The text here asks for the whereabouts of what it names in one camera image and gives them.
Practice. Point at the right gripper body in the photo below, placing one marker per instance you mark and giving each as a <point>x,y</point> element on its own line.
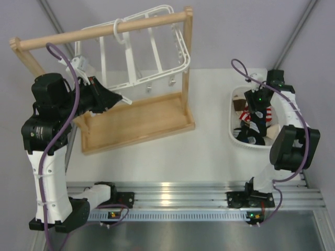
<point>257,100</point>

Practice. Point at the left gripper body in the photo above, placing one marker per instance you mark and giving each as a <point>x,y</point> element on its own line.
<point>89,98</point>

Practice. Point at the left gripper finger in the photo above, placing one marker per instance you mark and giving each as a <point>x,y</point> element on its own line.
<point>102,91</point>
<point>108,99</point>

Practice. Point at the black blue sports sock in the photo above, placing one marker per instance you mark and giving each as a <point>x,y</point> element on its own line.
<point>258,123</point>

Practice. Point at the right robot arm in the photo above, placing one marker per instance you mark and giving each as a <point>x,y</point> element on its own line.
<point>294,146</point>

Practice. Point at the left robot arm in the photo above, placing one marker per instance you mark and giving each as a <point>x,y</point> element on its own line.
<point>45,138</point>

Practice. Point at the wooden hanger rack stand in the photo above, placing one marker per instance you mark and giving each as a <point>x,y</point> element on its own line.
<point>128,122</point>

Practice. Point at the red white striped sock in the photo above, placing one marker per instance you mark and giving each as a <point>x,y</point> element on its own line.
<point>245,116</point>

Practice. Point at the white perforated sock basket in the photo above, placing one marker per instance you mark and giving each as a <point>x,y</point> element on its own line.
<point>233,122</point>

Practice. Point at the beige brown sock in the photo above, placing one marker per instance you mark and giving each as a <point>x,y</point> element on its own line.
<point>239,104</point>

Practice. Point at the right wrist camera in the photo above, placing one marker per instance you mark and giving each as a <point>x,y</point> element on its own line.
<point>255,79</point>

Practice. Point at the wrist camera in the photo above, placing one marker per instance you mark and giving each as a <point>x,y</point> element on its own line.
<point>79,64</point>
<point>255,79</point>

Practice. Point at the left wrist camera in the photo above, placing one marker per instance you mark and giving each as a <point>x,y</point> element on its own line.
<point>79,64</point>

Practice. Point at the aluminium mounting rail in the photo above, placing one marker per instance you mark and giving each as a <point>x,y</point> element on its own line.
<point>293,195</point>

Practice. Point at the white slotted cable duct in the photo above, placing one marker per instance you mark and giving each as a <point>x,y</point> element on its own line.
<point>177,216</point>

